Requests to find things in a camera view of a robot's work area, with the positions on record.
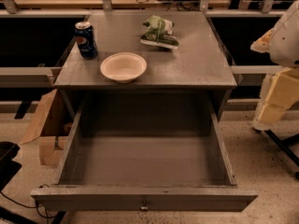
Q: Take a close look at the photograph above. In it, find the grey top drawer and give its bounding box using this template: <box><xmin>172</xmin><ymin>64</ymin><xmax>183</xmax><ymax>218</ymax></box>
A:
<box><xmin>32</xmin><ymin>95</ymin><xmax>257</xmax><ymax>212</ymax></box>

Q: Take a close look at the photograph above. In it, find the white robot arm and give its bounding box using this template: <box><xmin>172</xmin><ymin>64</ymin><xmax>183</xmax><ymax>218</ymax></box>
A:
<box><xmin>250</xmin><ymin>1</ymin><xmax>299</xmax><ymax>131</ymax></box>

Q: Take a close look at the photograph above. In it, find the grey drawer cabinet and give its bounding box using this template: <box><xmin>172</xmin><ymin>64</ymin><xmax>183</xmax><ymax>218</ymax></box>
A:
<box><xmin>55</xmin><ymin>9</ymin><xmax>236</xmax><ymax>115</ymax></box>

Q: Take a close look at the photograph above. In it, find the white paper bowl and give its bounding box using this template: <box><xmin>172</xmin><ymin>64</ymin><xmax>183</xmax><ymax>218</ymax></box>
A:
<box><xmin>100</xmin><ymin>52</ymin><xmax>147</xmax><ymax>83</ymax></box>

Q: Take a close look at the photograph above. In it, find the green chip bag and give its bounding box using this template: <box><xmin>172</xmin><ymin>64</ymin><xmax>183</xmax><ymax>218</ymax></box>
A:
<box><xmin>140</xmin><ymin>15</ymin><xmax>179</xmax><ymax>49</ymax></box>

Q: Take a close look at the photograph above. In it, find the brown cardboard box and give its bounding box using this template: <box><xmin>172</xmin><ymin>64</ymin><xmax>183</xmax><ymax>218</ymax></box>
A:
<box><xmin>21</xmin><ymin>90</ymin><xmax>72</xmax><ymax>166</ymax></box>

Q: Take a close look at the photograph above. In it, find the blue pepsi can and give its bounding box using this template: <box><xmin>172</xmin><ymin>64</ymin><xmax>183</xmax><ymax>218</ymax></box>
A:
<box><xmin>75</xmin><ymin>21</ymin><xmax>98</xmax><ymax>59</ymax></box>

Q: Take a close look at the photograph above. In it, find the black stand leg right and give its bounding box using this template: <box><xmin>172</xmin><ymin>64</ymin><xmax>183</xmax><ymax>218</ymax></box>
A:
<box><xmin>264</xmin><ymin>130</ymin><xmax>299</xmax><ymax>167</ymax></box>

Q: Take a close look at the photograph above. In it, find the black stand leg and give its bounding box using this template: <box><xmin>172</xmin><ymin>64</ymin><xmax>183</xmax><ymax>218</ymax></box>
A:
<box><xmin>264</xmin><ymin>130</ymin><xmax>299</xmax><ymax>167</ymax></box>
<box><xmin>0</xmin><ymin>207</ymin><xmax>65</xmax><ymax>224</ymax></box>

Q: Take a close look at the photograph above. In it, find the black object at left edge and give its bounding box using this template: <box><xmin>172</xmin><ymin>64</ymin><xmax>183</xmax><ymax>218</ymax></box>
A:
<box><xmin>0</xmin><ymin>141</ymin><xmax>21</xmax><ymax>191</ymax></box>

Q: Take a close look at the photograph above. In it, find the black stand leg bottom left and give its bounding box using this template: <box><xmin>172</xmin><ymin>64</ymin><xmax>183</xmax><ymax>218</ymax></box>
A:
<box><xmin>0</xmin><ymin>207</ymin><xmax>65</xmax><ymax>224</ymax></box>

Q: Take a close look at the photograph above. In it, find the black floor cable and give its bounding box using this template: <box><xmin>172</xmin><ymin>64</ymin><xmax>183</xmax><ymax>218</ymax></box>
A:
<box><xmin>0</xmin><ymin>184</ymin><xmax>60</xmax><ymax>220</ymax></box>

